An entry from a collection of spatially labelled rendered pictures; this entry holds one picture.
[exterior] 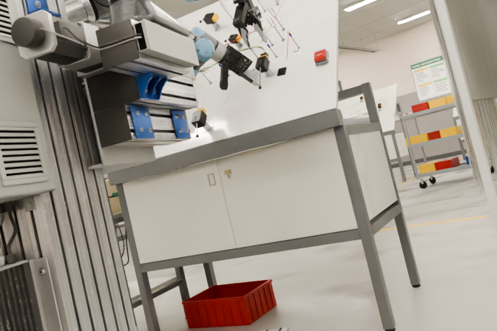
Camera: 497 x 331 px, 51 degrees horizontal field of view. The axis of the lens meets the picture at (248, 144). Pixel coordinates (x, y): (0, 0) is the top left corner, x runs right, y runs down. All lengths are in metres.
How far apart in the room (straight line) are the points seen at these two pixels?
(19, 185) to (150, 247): 1.50
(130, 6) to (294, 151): 0.93
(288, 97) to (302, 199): 0.42
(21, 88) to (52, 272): 0.40
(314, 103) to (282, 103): 0.16
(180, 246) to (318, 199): 0.71
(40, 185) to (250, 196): 1.21
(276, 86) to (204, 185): 0.54
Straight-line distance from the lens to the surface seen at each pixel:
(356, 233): 2.06
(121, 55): 1.17
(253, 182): 2.19
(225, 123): 2.26
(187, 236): 2.41
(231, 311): 2.65
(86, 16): 2.02
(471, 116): 2.07
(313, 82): 2.14
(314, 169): 2.07
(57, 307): 1.24
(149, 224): 2.53
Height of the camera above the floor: 0.70
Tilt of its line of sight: 3 degrees up
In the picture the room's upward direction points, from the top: 13 degrees counter-clockwise
